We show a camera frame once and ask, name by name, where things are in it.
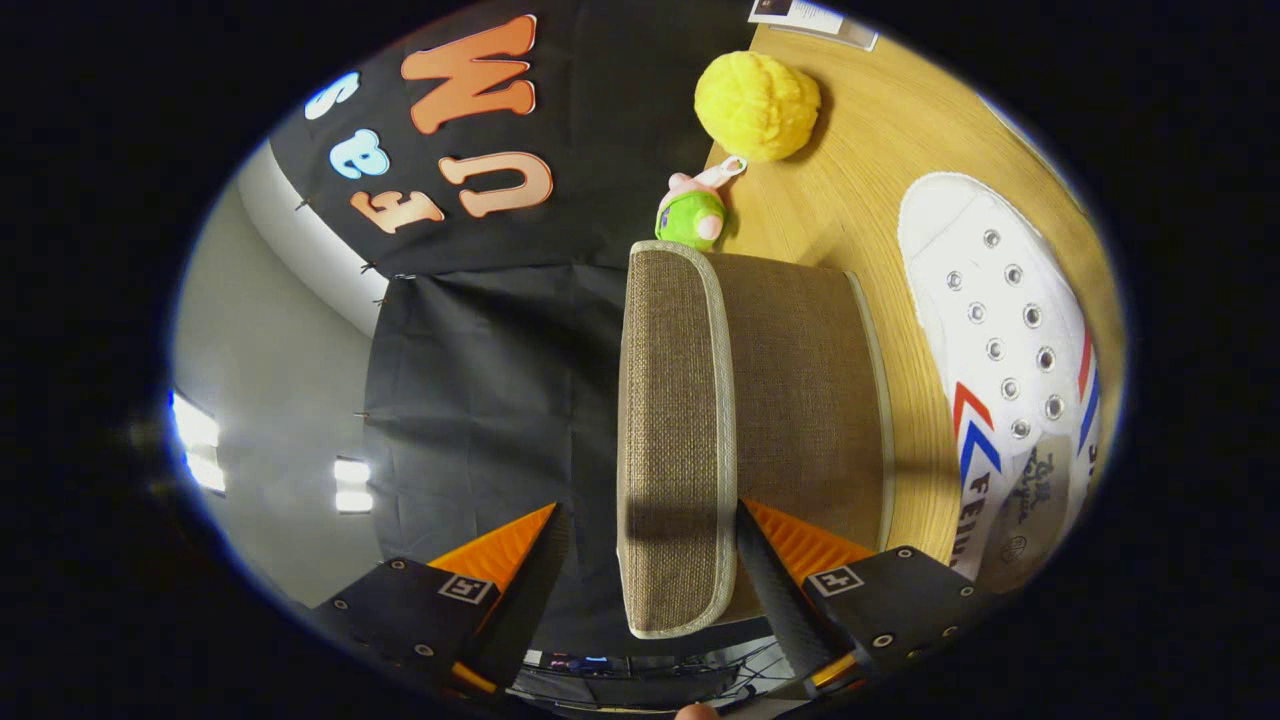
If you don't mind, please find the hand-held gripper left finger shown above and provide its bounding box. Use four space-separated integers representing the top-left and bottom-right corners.
310 503 571 701

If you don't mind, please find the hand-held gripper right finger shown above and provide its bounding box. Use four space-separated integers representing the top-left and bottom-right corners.
735 499 1001 701

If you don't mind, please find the brown fabric storage box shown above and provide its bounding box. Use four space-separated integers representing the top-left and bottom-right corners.
617 240 896 641

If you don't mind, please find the white canvas shoe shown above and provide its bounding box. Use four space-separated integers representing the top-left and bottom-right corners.
897 172 1104 596

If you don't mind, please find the ceiling light panel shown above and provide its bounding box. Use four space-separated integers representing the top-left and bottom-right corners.
170 392 227 496
333 457 373 516

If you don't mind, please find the green and pink plush toy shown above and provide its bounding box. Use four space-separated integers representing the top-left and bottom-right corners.
655 157 749 253

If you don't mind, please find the yellow plush toy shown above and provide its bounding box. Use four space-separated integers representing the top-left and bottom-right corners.
694 50 823 164

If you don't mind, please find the white paperback book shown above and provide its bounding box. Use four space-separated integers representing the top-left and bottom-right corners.
748 0 881 53

